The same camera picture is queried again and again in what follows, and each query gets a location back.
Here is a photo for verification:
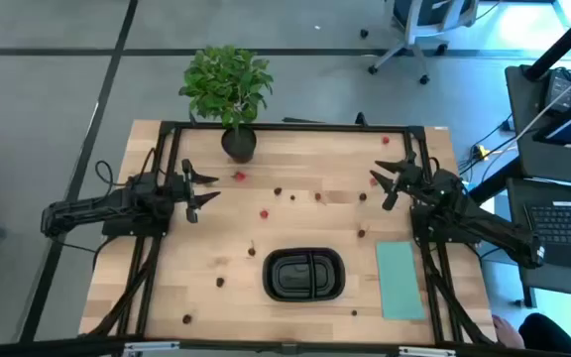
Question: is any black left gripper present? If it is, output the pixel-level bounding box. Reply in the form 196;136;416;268
170;158;222;225

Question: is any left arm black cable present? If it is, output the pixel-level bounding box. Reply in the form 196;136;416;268
94;159;118;199

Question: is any white office chair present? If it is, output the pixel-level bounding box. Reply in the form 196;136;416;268
359;0;480;86

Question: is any black laptop keyboard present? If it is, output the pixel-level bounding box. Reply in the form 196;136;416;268
523;200;571;272

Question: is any person's leg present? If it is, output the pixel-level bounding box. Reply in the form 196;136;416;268
517;311;571;357

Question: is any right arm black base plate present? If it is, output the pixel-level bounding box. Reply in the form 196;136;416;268
410;205;483;244

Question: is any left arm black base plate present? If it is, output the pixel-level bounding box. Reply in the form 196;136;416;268
101;216;171;238

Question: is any green leafy plant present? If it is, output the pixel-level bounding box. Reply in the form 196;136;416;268
178;44;276;129

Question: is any black diagonal pole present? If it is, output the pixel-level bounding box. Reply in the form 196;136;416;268
522;0;571;81

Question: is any black power adapter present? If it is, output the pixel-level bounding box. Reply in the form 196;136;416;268
542;67;571;113

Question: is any black floor cable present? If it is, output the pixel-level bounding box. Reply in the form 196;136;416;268
458;116;519;184

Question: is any teal rectangular mat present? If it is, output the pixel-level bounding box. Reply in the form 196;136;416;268
375;241;427;321

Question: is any black plastic divided container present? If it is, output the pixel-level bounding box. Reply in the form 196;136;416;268
262;246;346;302

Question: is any dark grey desk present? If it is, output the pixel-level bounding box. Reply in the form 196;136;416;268
505;63;571;308

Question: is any thin white cable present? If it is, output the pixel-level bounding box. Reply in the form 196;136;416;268
513;61;571;148

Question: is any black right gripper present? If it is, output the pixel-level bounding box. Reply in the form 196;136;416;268
369;150;425;212

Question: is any black aluminium table frame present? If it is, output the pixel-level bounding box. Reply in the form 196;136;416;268
0;120;571;357

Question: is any silver metal bracket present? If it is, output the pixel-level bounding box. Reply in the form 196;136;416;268
124;340;181;356
398;345;458;357

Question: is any black plant pot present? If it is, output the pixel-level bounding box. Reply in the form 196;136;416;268
220;124;258;164

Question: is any person's hand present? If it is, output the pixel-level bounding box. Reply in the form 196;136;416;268
492;314;525;349

